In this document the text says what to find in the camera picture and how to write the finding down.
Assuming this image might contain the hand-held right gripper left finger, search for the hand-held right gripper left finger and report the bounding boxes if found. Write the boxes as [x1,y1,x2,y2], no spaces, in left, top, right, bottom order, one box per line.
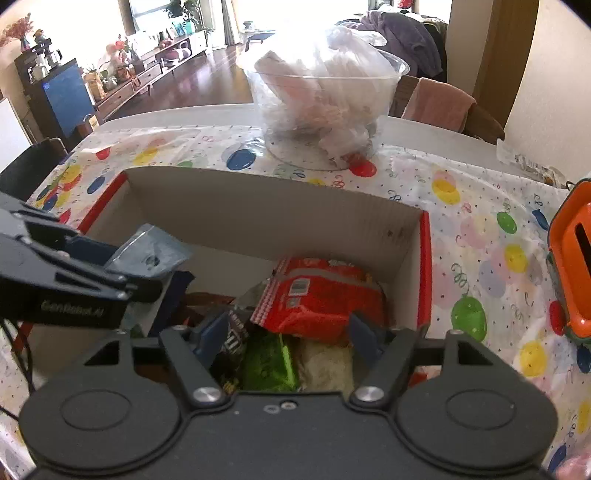
[83,311,234,409]

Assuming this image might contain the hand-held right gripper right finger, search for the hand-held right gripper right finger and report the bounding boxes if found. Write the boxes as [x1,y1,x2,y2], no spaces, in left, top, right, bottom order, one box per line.
[348,313,509,409]

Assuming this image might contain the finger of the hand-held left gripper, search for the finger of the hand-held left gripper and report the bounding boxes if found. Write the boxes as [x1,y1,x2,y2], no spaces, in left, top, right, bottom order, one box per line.
[0,233,163,303]
[0,191,118,266]

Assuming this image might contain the dark brown candy packet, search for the dark brown candy packet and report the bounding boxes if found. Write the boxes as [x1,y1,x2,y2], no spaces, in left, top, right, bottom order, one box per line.
[216,311,252,388]

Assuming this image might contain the silver blue snack packet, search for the silver blue snack packet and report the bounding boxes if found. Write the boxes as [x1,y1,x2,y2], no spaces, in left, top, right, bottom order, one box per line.
[104,224,192,280]

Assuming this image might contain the pale yellow snack bag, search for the pale yellow snack bag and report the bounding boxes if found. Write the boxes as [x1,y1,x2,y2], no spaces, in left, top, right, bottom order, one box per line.
[295,339,356,393]

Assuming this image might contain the green snack packet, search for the green snack packet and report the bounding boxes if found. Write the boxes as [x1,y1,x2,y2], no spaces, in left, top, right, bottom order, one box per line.
[242,333,298,391]

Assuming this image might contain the red snack packet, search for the red snack packet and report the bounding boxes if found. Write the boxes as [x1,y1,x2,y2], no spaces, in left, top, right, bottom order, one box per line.
[249,257,389,342]

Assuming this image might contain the red cardboard box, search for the red cardboard box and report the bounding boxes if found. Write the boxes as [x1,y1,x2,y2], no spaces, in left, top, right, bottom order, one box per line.
[14,167,432,370]

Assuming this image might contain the balloon print tablecloth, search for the balloon print tablecloth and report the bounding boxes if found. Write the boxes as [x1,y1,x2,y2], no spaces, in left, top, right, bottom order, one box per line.
[0,127,591,480]

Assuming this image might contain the blue front cabinet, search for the blue front cabinet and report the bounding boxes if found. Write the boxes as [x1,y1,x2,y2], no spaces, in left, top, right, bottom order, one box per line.
[28,59,95,139]

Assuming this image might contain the long wooden console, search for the long wooden console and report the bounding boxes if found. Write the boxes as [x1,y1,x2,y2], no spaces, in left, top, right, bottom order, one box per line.
[95,30,213,123]

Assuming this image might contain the flower arrangement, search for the flower arrangement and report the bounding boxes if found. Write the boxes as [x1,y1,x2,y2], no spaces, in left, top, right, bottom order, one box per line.
[99,39,139,88]

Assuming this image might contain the coffee maker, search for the coffee maker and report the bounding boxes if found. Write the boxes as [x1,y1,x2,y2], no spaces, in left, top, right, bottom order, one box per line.
[30,30,63,81]

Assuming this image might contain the clear plastic bowl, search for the clear plastic bowl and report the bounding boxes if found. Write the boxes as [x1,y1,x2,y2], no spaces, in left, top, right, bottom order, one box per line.
[242,48,411,172]

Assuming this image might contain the orange green plastic container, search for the orange green plastic container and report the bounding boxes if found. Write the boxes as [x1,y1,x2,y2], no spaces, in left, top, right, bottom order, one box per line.
[546,178,591,347]

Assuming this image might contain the dried red flowers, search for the dried red flowers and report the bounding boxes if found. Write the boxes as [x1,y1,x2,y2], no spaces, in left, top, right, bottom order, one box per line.
[0,16,35,51]

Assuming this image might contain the clear plastic packet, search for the clear plastic packet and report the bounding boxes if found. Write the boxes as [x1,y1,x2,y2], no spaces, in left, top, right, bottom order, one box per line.
[496,141,570,188]

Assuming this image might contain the pink cloth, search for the pink cloth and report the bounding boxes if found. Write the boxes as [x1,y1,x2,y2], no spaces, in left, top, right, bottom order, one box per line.
[402,78,476,134]

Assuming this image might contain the wooden chair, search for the wooden chair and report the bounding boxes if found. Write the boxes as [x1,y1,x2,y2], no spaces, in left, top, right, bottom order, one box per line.
[390,74,506,141]

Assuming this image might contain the clear bag of buns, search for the clear bag of buns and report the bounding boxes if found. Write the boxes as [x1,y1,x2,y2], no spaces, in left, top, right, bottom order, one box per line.
[254,27,398,162]

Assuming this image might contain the grey purple cloth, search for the grey purple cloth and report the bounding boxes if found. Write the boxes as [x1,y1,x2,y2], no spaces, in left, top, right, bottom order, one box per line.
[360,10,444,77]

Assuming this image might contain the black cable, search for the black cable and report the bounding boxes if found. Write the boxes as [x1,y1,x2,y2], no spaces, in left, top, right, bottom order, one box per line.
[0,318,37,421]

